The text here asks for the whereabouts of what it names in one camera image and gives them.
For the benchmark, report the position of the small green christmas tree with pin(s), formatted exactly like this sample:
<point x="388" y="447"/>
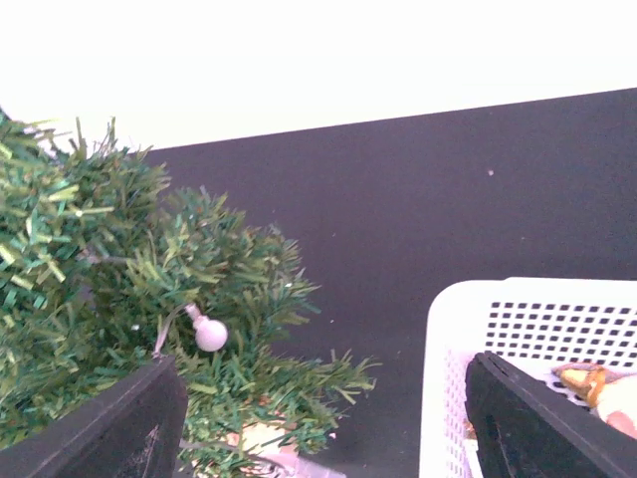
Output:
<point x="104" y="268"/>

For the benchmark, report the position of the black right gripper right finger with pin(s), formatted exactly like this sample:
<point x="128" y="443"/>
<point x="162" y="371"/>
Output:
<point x="525" y="429"/>

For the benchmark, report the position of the white perforated plastic basket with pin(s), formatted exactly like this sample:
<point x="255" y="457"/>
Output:
<point x="536" y="324"/>

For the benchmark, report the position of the round wooden tree base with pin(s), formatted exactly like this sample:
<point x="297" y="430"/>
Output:
<point x="264" y="439"/>

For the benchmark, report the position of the gold bell ornament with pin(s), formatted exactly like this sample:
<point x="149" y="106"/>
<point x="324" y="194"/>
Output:
<point x="586" y="380"/>

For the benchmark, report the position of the wooden ornament pieces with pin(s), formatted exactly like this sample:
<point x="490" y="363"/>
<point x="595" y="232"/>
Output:
<point x="616" y="404"/>

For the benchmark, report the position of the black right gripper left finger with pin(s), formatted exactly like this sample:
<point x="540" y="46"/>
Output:
<point x="132" y="429"/>

